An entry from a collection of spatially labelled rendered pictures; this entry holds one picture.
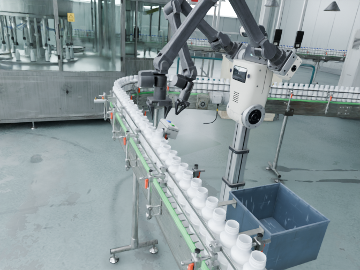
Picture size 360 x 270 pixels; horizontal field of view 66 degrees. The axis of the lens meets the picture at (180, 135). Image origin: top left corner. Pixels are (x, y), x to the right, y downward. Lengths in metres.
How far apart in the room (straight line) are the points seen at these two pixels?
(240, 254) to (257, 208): 0.77
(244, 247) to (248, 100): 1.06
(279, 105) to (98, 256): 2.36
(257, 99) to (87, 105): 3.37
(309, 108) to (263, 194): 2.10
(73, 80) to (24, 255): 2.77
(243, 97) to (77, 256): 1.67
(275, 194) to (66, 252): 1.62
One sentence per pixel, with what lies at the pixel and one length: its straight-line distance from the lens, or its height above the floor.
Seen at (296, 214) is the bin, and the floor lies 0.86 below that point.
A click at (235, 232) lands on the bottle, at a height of 1.15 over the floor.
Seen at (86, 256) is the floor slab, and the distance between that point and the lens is 2.38.
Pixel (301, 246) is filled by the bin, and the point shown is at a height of 0.84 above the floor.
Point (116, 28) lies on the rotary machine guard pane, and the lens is 4.55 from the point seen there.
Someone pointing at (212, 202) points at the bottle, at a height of 1.15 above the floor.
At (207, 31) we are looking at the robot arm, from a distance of 1.79.
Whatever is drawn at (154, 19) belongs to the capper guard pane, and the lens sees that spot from 6.66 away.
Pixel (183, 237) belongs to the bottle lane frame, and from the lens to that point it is 1.03.
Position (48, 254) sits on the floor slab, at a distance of 2.46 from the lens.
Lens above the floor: 1.67
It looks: 22 degrees down
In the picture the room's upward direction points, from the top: 5 degrees clockwise
